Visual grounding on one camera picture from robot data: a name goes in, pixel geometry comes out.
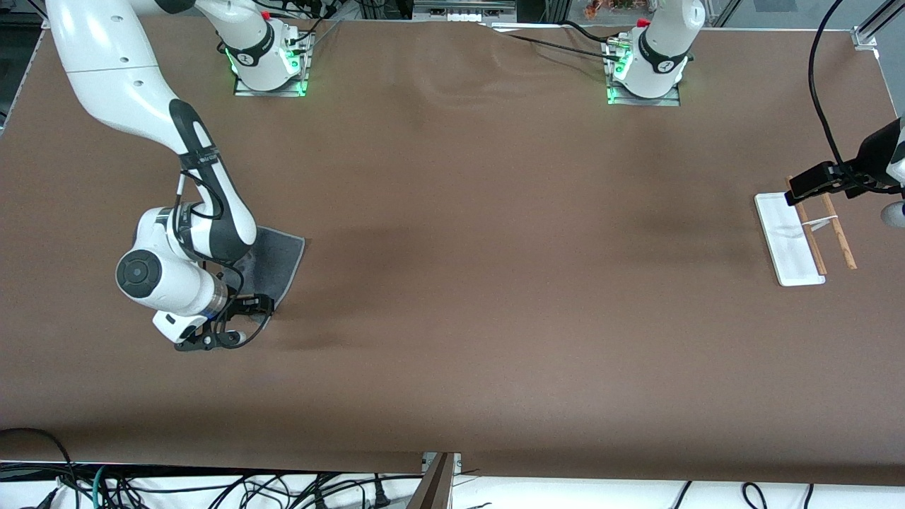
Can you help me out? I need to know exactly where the small metal bracket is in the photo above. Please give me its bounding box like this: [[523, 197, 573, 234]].
[[422, 452, 462, 476]]

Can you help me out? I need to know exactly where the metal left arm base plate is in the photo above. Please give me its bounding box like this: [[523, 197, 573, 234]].
[[607, 35, 681, 107]]

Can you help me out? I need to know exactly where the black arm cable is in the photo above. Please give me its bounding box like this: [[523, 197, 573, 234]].
[[808, 0, 905, 195], [173, 166, 227, 283]]

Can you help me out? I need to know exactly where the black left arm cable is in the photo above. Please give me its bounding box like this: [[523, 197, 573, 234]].
[[808, 0, 905, 195]]

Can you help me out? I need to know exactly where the white rack with wooden bars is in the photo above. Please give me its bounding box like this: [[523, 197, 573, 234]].
[[754, 170, 858, 288]]

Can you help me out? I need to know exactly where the brown table cover sheet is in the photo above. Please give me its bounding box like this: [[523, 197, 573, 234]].
[[0, 13, 905, 487]]

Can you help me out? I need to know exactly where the brown wooden table leg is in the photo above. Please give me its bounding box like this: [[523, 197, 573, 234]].
[[407, 452, 455, 509]]

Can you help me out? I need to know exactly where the black base power cable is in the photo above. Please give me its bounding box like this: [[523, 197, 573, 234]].
[[488, 27, 623, 61], [562, 20, 619, 45]]

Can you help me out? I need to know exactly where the aluminium frame corner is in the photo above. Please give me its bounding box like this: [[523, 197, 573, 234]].
[[852, 0, 905, 50]]

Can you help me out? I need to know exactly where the black cable tangle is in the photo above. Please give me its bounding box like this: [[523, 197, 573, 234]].
[[106, 470, 368, 509]]

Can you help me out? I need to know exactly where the orange background item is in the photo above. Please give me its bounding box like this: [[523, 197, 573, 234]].
[[583, 0, 651, 18]]

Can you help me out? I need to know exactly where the white power strip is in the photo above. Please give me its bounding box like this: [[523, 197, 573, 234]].
[[414, 0, 517, 22]]

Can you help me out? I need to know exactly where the grey and pink towel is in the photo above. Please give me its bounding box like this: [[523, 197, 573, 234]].
[[230, 226, 306, 315]]

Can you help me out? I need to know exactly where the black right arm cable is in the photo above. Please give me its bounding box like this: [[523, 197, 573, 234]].
[[173, 166, 227, 283]]

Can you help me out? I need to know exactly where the black looped floor cable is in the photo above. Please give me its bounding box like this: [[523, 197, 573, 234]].
[[0, 428, 78, 509]]

